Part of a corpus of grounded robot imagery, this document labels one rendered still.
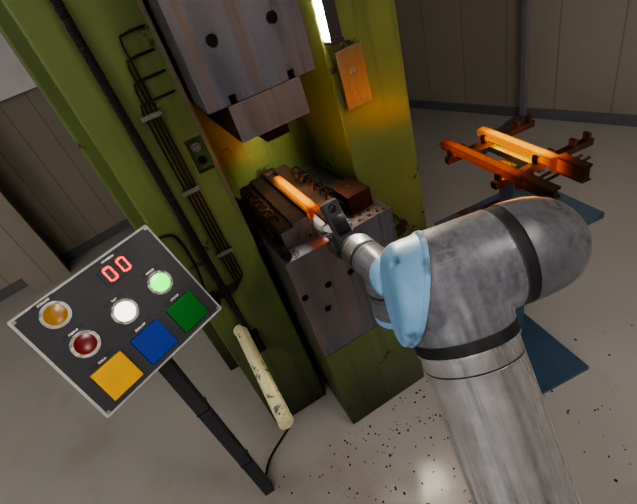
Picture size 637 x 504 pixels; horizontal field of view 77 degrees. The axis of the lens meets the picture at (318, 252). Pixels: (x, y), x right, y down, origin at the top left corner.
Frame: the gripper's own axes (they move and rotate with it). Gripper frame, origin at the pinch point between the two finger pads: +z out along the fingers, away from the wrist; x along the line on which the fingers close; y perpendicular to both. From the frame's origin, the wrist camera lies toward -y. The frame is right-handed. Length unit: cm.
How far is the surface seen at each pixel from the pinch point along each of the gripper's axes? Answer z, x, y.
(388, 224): -3.1, 20.0, 14.1
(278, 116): 3.1, -1.2, -29.4
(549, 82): 125, 254, 71
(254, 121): 3.1, -7.6, -30.8
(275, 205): 18.3, -7.4, 1.1
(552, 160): -34, 53, -2
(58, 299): -11, -64, -18
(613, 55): 85, 263, 52
